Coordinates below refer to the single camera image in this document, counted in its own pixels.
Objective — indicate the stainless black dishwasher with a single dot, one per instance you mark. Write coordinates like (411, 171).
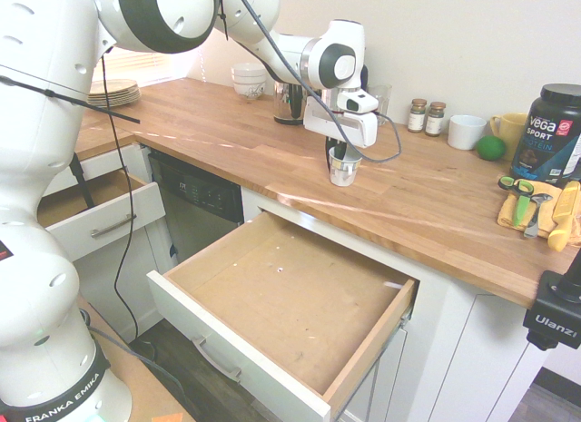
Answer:
(195, 213)

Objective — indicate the yellow cloth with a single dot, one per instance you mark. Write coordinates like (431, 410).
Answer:
(506, 215)

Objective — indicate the large open wooden drawer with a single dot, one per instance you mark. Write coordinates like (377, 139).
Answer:
(281, 299)

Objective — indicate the black camera stand with clamp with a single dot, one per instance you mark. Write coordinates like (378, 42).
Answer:
(551, 315)

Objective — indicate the green lime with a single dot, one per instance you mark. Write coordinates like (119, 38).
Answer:
(491, 148)

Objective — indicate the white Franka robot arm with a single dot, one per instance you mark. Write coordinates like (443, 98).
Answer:
(41, 168)

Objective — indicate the small open white drawer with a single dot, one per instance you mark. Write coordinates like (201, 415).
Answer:
(109, 209)

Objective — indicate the plain white mug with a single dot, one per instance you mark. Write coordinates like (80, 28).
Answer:
(466, 134)

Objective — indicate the black Vega protein tub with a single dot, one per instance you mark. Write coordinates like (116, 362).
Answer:
(547, 136)

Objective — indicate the white patterned mug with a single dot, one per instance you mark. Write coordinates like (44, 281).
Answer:
(342, 177)

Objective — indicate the stainless steel electric kettle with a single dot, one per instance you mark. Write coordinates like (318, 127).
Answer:
(286, 104)

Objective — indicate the window blinds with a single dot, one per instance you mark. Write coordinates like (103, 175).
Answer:
(136, 63)

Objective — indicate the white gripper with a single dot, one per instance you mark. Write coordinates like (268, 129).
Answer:
(345, 129)

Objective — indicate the small spice jar copper lid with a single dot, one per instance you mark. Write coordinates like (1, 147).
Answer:
(436, 121)
(416, 118)

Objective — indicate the stack of beige plates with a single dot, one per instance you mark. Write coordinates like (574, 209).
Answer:
(115, 95)

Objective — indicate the brown robot base board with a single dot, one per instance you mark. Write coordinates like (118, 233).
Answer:
(136, 390)

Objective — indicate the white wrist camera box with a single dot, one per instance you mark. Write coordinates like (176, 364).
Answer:
(358, 102)

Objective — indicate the yellow knife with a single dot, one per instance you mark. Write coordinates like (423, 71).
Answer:
(563, 218)

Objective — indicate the yellow mug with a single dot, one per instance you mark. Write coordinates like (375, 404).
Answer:
(513, 131)

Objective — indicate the white base cabinet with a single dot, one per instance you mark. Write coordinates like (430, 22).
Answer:
(454, 349)

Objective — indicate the stack of white bowls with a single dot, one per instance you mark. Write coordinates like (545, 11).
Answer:
(249, 79)

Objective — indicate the clear ribbed drinking glass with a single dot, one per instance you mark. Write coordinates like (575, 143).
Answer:
(384, 97)

